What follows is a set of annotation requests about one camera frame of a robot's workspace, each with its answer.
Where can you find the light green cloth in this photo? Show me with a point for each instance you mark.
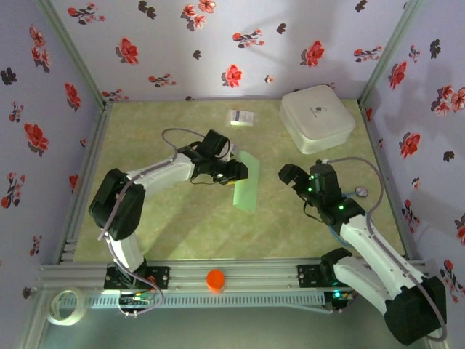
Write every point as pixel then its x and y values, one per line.
pixel 247 196

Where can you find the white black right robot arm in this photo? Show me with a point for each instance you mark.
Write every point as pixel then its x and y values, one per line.
pixel 367 247

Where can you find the small white packet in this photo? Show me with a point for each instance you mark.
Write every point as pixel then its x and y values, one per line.
pixel 241 117

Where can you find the white plastic lidded box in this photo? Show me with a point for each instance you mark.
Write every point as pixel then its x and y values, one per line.
pixel 316 116

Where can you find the orange cylinder cap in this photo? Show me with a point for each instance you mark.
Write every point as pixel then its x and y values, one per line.
pixel 215 280

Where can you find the clear tape roll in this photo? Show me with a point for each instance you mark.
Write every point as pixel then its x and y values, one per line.
pixel 54 316

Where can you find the aluminium side rail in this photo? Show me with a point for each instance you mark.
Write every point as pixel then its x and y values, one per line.
pixel 85 174
pixel 385 174

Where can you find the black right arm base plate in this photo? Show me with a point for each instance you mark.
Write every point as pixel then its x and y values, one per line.
pixel 309 276

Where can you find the aluminium mounting rail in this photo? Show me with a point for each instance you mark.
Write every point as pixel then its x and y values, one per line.
pixel 254 272

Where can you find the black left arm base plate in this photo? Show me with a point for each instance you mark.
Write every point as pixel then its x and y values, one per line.
pixel 160 278

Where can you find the aluminium corner post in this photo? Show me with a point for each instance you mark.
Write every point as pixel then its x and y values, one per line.
pixel 390 51
pixel 72 51

